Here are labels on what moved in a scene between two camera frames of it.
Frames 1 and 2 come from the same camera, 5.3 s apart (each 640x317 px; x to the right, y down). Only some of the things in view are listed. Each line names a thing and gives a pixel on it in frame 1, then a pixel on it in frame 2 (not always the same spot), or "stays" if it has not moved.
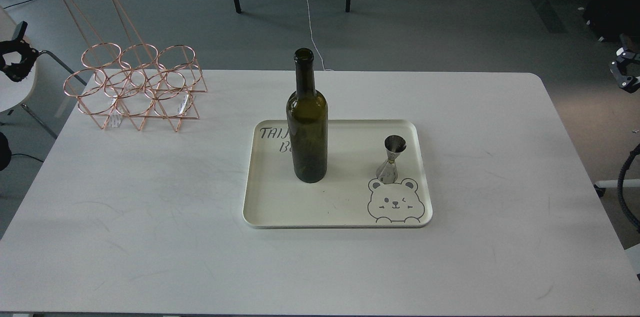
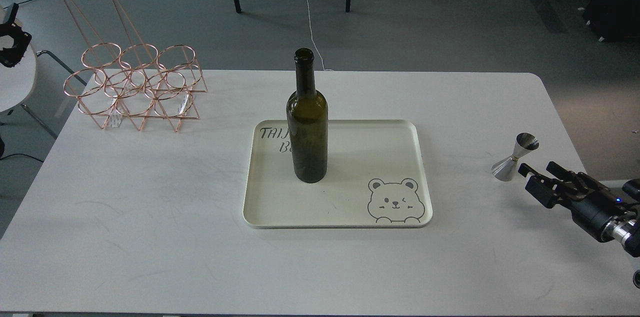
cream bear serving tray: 349,196 stays
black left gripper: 15,70 → 12,56
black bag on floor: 612,6 stays
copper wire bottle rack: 119,79 stays
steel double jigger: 387,172 → 504,170
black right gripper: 626,68 → 594,207
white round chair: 14,94 stays
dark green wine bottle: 307,116 stays
